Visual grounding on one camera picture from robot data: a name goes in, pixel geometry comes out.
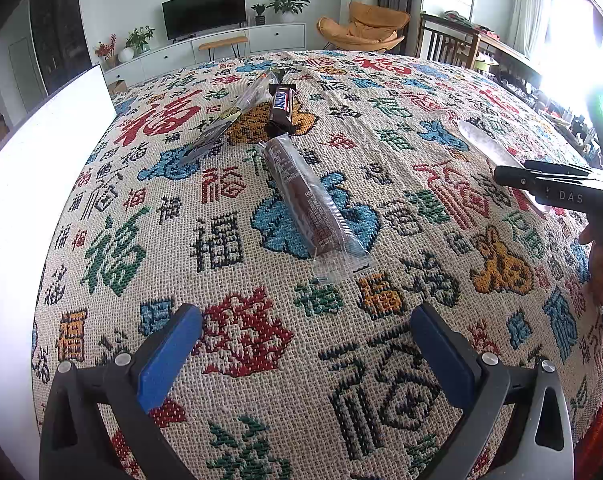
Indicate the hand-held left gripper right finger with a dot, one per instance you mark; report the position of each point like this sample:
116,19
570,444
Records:
441,355

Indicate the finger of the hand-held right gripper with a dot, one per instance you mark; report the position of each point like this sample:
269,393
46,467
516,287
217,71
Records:
566,168
551,187

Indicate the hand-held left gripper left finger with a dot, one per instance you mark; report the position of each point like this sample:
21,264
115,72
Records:
169,355

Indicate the clear packet with grey roll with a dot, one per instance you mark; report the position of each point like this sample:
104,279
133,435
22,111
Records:
481,142

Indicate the clear packet with brown roll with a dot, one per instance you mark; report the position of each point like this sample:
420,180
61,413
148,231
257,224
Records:
306,195

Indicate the person's right hand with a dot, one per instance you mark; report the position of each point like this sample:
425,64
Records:
601,270

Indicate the printed woven blanket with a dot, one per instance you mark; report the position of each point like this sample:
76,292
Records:
281,335

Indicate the dark wooden table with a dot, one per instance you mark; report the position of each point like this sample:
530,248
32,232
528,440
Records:
511,60

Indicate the white curtain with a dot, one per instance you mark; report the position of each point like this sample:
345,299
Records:
529,5

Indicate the red cloth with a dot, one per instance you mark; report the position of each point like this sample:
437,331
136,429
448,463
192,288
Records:
601,445

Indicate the white panel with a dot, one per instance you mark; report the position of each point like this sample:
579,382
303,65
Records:
26,235

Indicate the black and green wafer packet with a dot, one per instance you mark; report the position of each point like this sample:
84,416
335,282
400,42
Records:
216,130

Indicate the orange lounge chair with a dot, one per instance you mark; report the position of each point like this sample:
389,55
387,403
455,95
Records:
361,27

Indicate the brown chocolate bar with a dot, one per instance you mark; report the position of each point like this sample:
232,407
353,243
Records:
281,110

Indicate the cardboard box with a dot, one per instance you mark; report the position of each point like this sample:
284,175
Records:
117,88

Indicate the white television cabinet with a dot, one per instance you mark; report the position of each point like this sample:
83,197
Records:
176,52

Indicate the round white vase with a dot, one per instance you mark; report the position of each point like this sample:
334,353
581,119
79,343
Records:
126,55

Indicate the red flowers in vase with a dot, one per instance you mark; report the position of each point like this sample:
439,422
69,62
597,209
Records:
106,50

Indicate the wooden stool with metal legs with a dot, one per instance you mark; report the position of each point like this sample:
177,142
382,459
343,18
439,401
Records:
224,41

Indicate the leafy plant in glass vase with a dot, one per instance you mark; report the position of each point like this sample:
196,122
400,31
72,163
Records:
140,37

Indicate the large green potted plant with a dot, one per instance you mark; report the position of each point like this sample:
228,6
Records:
287,5

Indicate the small plant in dark pot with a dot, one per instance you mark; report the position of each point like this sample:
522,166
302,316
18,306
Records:
260,15

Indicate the dark glass display cabinet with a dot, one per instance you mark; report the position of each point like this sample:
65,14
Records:
61,30

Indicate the black television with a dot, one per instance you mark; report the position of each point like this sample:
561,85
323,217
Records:
204,10

